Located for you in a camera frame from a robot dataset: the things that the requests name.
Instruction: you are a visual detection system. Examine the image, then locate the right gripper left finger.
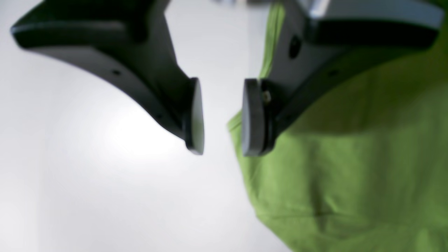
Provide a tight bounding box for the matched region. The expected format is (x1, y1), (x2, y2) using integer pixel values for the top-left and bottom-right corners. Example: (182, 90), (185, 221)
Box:
(10, 0), (205, 155)

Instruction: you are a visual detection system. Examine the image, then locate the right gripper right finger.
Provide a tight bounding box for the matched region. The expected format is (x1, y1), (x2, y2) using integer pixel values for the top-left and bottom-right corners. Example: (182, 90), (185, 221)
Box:
(241, 0), (445, 156)

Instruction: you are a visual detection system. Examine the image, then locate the green T-shirt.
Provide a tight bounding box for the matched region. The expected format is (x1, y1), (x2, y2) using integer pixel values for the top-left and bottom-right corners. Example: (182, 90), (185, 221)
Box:
(227, 20), (448, 252)

